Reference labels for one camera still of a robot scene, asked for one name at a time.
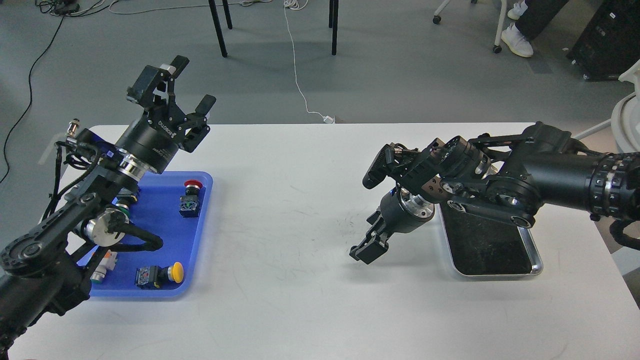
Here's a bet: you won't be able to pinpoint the black table legs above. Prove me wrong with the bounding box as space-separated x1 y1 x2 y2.
208 0 340 58

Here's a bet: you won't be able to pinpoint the blue plastic tray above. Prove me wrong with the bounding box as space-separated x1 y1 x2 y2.
90 171 214 299

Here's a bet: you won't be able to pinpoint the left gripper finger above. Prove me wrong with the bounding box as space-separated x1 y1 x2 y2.
126 55 190 113
195 95 217 119

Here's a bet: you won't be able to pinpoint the yellow push button switch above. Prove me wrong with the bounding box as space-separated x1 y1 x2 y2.
134 261 185 289

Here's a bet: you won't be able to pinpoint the silver metal tray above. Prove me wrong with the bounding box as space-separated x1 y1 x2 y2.
439 205 544 279

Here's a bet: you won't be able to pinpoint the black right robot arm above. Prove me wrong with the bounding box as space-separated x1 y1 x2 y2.
349 121 639 264

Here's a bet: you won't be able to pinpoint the green push button switch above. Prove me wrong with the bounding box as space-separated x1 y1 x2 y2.
114 194 138 217

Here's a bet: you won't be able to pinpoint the white orange indicator lamp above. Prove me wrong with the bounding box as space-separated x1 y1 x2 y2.
90 250 118 284

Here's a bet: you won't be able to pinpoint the white office chair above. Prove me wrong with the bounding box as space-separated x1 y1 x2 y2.
573 61 640 153

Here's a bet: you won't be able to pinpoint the black floor cable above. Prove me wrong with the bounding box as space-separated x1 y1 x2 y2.
0 0 121 185

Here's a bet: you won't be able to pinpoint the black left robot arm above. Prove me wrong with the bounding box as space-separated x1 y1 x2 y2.
0 55 216 360

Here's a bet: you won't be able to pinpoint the white power cable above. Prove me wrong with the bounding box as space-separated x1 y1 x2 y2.
283 0 337 124

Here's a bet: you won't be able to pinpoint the person in black trousers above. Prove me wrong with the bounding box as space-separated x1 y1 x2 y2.
500 0 568 59

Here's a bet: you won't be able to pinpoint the red push button switch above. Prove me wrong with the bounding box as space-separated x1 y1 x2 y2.
179 178 203 218

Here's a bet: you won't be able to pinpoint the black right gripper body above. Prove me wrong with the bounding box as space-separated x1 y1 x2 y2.
372 193 435 234

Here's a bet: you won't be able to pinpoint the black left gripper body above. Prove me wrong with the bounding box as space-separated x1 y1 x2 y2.
116 110 210 174

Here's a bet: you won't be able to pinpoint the black equipment case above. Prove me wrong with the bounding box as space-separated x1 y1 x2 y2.
567 0 640 81

